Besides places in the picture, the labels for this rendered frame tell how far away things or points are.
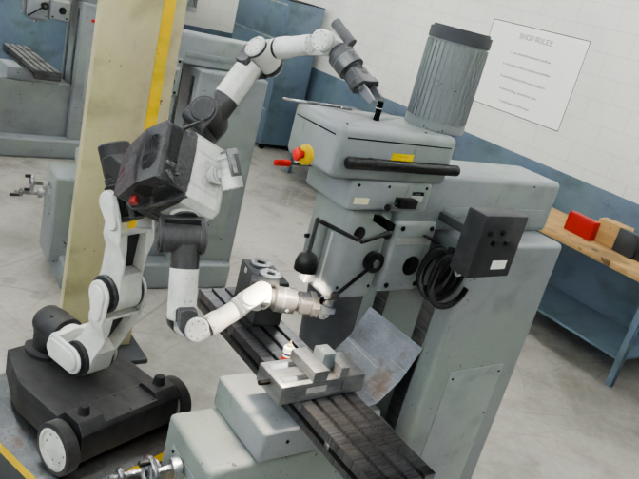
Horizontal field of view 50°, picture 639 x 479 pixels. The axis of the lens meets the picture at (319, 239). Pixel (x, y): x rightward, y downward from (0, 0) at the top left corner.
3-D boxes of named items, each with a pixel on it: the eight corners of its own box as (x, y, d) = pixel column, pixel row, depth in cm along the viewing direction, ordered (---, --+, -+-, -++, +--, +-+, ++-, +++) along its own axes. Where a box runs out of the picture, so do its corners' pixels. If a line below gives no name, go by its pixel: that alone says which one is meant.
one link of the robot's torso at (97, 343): (52, 360, 270) (89, 271, 248) (96, 347, 286) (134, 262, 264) (73, 389, 264) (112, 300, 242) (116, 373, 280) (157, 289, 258)
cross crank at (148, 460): (140, 503, 217) (145, 472, 213) (127, 478, 226) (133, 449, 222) (186, 491, 226) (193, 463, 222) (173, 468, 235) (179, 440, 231)
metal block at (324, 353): (320, 370, 232) (324, 354, 230) (311, 360, 237) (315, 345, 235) (332, 368, 235) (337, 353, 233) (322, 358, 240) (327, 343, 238)
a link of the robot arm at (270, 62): (316, 47, 229) (270, 52, 240) (300, 27, 222) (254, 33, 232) (306, 73, 226) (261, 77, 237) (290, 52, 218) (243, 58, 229)
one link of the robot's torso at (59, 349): (44, 357, 274) (48, 328, 269) (87, 344, 290) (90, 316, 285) (74, 382, 263) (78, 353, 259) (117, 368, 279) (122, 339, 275)
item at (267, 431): (257, 465, 223) (265, 434, 219) (211, 402, 248) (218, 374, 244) (374, 438, 252) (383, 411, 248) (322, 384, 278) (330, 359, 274)
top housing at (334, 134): (329, 180, 195) (343, 124, 190) (283, 150, 214) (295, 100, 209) (445, 186, 223) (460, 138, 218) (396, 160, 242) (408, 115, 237)
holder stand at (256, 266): (251, 326, 267) (262, 279, 260) (232, 298, 284) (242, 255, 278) (280, 325, 273) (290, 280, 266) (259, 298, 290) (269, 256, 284)
